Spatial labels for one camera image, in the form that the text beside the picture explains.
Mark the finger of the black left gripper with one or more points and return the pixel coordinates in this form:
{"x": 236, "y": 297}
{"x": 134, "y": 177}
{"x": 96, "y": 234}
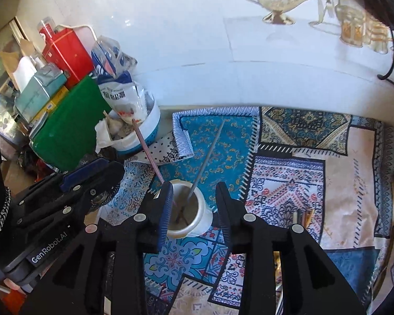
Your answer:
{"x": 76, "y": 188}

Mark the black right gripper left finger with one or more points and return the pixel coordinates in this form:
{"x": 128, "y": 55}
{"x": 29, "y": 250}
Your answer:
{"x": 111, "y": 255}

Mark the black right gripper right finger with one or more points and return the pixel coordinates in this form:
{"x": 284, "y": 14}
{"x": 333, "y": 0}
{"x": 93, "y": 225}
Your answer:
{"x": 311, "y": 282}

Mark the pink chopstick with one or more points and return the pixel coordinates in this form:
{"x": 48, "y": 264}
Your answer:
{"x": 147, "y": 152}

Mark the grey metal chopstick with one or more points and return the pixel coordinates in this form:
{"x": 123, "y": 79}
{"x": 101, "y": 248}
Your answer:
{"x": 205, "y": 162}

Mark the brown wooden chopstick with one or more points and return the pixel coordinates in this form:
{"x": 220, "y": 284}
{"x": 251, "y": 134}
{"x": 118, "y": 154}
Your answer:
{"x": 303, "y": 218}

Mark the green cutting board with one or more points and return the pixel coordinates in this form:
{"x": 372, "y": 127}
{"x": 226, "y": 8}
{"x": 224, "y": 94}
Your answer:
{"x": 68, "y": 133}

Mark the teal tissue box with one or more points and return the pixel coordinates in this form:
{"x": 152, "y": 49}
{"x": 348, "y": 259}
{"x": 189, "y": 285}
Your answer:
{"x": 44, "y": 84}

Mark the white ceramic utensil cup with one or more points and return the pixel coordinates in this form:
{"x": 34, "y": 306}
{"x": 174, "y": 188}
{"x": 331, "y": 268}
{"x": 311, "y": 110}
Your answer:
{"x": 190, "y": 216}

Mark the white blue plastic bag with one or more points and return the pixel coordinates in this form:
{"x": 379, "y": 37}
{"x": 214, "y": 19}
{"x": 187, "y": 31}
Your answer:
{"x": 112, "y": 72}

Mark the patterned patchwork table cloth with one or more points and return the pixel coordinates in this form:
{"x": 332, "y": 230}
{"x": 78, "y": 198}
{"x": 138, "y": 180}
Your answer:
{"x": 275, "y": 160}

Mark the red tin box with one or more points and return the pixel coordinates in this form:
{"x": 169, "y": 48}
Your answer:
{"x": 65, "y": 50}

